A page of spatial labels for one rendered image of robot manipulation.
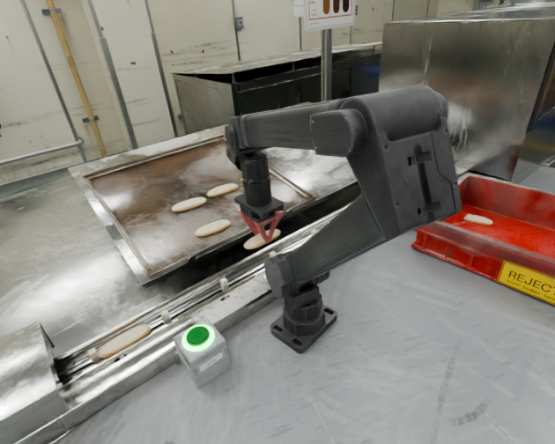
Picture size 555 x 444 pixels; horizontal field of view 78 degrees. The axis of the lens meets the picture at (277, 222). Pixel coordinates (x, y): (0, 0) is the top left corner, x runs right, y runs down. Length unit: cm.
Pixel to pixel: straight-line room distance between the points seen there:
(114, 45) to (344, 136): 386
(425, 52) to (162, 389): 122
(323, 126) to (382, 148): 6
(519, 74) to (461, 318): 73
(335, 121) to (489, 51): 97
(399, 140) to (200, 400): 53
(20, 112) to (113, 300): 353
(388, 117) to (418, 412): 48
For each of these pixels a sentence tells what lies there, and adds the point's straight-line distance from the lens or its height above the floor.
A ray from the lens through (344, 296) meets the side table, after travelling 79.
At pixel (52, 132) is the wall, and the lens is 436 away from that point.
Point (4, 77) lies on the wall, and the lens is 427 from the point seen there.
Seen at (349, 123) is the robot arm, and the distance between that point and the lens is 30.
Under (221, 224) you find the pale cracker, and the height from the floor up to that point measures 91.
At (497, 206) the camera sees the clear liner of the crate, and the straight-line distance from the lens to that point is 116.
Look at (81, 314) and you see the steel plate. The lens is 91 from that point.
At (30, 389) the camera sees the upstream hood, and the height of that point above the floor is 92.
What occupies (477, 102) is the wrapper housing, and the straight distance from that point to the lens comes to 128.
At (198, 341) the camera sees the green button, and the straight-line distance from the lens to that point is 63.
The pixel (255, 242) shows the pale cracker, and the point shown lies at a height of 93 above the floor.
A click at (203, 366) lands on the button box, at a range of 64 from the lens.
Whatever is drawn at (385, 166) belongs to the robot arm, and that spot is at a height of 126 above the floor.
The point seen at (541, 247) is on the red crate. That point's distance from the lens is 107.
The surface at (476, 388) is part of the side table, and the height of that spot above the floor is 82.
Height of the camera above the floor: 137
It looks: 32 degrees down
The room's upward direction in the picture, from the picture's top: 5 degrees counter-clockwise
